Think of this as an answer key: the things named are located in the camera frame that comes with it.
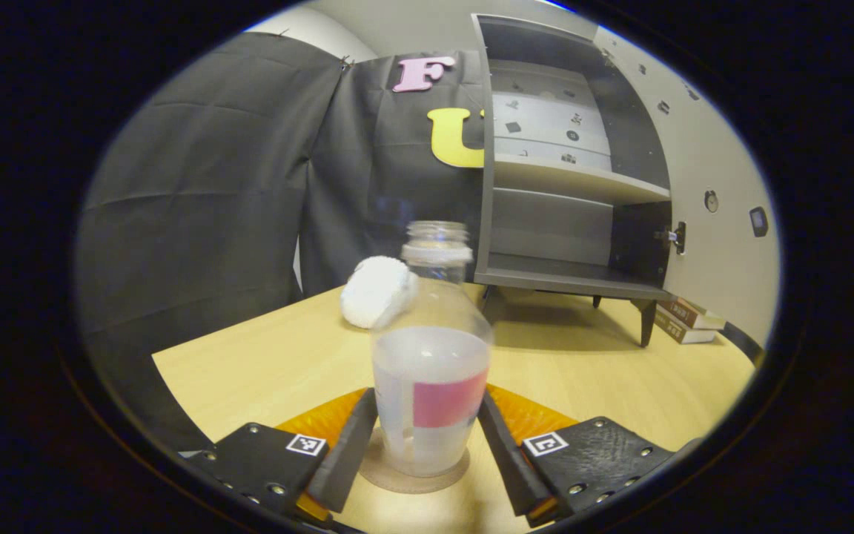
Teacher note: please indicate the brown round coaster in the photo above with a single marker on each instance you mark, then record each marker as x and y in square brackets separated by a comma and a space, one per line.
[397, 482]

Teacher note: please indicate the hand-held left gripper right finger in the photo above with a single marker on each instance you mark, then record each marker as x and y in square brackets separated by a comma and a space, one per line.
[508, 460]

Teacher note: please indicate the grey cabinet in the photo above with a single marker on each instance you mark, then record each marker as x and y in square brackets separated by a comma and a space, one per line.
[553, 215]

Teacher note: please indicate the brown book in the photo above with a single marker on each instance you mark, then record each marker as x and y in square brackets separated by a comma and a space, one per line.
[694, 313]
[683, 331]

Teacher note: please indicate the clear bottle pink label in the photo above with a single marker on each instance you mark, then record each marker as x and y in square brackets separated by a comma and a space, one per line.
[431, 356]

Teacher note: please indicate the metal door hinge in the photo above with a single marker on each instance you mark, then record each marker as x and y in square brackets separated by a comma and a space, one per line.
[673, 237]

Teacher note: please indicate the black backdrop cloth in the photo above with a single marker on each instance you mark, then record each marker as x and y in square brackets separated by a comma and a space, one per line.
[197, 185]

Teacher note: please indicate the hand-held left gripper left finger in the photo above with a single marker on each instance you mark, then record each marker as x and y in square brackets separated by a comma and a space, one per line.
[345, 452]

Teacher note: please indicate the metal cloth clip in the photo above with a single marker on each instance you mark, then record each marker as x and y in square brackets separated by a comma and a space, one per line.
[345, 63]

